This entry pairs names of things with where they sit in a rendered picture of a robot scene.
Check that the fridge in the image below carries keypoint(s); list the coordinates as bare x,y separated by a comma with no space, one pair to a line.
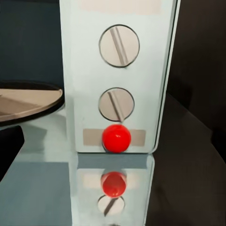
197,74

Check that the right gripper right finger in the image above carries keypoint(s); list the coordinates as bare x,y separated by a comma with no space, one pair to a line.
218,139

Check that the microwave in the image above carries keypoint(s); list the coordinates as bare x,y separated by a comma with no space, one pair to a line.
86,76

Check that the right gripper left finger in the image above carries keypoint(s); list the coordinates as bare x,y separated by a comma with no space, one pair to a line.
11,141

